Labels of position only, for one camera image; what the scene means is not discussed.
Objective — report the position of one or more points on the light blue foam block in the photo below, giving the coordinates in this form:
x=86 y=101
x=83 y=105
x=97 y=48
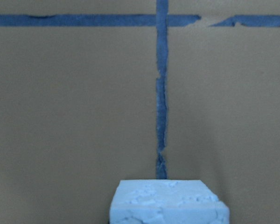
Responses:
x=166 y=202

